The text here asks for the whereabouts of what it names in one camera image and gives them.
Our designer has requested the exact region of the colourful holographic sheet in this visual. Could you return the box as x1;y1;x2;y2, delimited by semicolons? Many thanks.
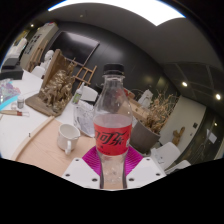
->
0;79;22;111

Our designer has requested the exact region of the wooden mannequin figure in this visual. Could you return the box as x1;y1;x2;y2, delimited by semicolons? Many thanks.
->
171;126;186;147

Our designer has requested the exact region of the wooden easel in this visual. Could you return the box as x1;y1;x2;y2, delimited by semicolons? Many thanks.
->
66;57;98;88

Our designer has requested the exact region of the black box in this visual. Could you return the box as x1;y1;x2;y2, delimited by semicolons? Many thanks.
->
0;56;25;81

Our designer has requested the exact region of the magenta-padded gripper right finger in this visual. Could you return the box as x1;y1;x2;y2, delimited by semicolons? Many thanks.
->
124;145;167;190

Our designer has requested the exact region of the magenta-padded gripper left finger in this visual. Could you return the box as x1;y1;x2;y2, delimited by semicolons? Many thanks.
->
61;146;101;190

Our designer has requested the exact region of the grey pot with dried plant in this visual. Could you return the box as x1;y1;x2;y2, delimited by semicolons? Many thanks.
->
129;91;179;155

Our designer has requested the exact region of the wooden-handled paintbrush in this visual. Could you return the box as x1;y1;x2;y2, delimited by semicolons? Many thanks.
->
0;109;30;118

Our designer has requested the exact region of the small green-labelled spray bottle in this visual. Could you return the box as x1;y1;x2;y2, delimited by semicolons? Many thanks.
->
72;83;85;105

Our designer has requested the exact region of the gold sculpture on wooden base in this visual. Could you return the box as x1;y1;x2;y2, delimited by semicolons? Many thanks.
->
25;48;77;118

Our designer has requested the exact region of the plastic-wrapped newspaper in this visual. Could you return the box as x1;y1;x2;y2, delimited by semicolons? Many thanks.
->
73;99;98;138

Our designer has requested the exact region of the white plaster bust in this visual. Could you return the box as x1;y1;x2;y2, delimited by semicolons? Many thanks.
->
40;49;55;71

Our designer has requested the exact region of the small paint jar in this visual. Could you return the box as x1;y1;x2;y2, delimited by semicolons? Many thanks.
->
17;96;25;110

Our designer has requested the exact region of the clear red-labelled drink bottle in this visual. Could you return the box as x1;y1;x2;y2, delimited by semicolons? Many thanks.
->
92;63;134;190

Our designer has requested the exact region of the white ceramic mug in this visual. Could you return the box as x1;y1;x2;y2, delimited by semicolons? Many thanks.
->
56;123;82;155

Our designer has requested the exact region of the long ceiling light panel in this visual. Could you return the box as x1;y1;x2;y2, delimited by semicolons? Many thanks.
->
48;0;186;27

